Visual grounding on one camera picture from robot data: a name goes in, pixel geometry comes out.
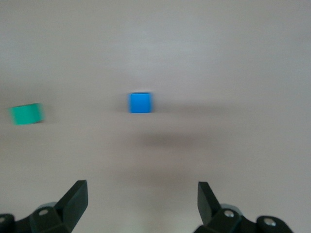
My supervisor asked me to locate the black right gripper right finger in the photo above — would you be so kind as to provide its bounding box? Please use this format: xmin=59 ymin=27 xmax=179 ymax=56
xmin=193 ymin=181 xmax=294 ymax=233

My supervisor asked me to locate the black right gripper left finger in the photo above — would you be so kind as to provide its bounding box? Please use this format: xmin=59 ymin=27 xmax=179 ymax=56
xmin=0 ymin=180 xmax=88 ymax=233

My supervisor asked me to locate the green wooden block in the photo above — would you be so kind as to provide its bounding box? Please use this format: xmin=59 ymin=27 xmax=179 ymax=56
xmin=8 ymin=102 xmax=46 ymax=126

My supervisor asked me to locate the blue wooden block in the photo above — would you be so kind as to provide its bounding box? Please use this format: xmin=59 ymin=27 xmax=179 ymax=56
xmin=127 ymin=92 xmax=155 ymax=114

